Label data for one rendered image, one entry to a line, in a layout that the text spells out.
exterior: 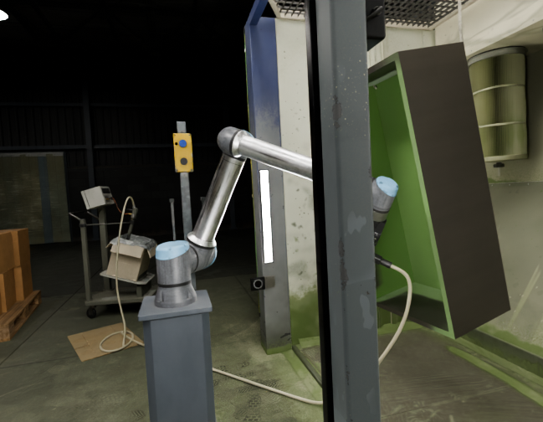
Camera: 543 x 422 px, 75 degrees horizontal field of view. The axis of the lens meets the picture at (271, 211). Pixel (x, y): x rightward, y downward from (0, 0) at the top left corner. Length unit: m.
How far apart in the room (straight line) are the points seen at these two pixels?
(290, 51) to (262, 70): 0.25
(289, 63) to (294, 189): 0.86
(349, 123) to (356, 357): 0.30
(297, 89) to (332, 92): 2.12
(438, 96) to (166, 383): 1.65
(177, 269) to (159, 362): 0.39
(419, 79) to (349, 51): 1.13
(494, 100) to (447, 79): 1.20
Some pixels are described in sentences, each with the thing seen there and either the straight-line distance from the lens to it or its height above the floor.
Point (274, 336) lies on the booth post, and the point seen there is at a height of 0.13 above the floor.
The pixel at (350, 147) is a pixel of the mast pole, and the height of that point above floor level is 1.17.
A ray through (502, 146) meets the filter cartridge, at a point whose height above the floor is 1.34.
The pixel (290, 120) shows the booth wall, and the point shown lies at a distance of 2.52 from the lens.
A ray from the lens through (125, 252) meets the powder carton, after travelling 3.66.
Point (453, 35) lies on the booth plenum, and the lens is 3.11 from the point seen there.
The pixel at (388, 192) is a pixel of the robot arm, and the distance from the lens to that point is 1.45.
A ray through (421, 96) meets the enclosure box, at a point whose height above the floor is 1.47.
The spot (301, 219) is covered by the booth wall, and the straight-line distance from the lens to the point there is 2.50.
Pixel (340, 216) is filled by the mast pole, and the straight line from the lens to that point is 0.46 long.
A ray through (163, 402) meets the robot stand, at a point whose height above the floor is 0.26.
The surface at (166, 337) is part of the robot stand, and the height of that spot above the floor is 0.53.
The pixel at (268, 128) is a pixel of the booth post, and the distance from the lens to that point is 2.46.
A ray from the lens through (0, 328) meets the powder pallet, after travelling 3.83.
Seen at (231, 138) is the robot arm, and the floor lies 1.35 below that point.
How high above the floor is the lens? 1.12
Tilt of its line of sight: 3 degrees down
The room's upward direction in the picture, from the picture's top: 3 degrees counter-clockwise
